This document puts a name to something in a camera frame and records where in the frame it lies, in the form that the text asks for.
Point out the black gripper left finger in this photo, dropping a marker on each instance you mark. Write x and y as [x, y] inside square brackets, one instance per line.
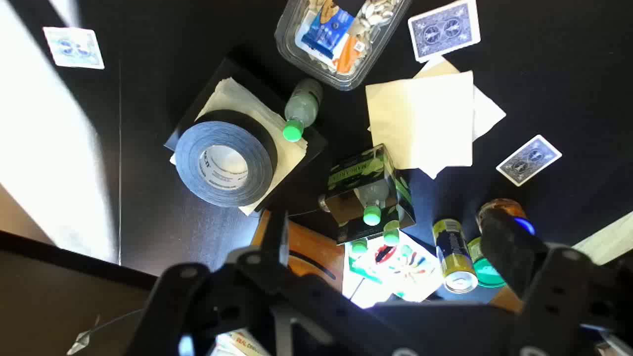
[273, 254]

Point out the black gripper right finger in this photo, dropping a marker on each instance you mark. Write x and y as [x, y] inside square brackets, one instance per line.
[514, 260]

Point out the cardboard box with cartoon face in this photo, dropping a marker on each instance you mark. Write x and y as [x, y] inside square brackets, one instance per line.
[317, 254]

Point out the small bottle with green cap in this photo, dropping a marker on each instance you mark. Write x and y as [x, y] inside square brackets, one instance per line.
[392, 232]
[372, 204]
[358, 248]

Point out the green and black box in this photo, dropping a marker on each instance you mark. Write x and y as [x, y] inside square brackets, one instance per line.
[356, 175]

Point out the black square base box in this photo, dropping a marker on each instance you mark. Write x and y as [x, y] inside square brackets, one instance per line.
[218, 72]

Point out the jar with green lid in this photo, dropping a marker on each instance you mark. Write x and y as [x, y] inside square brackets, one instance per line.
[487, 269]

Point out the brown jar with blue lid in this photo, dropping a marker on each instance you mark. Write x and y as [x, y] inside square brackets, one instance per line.
[510, 210]

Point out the jar with yellow label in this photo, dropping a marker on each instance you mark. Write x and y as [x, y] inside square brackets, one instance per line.
[455, 258]

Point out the blue playing card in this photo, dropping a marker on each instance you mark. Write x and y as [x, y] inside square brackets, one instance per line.
[528, 159]
[73, 48]
[445, 30]

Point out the dark blue tape roll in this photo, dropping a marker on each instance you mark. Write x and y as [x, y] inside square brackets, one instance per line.
[279, 141]

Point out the paper with colourful drawings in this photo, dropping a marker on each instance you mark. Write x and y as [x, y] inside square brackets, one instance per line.
[402, 273]

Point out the stack of white napkins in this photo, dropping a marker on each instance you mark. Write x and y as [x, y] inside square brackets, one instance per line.
[425, 119]

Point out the clear plastic food container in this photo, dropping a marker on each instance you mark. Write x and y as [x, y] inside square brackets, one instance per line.
[336, 40]

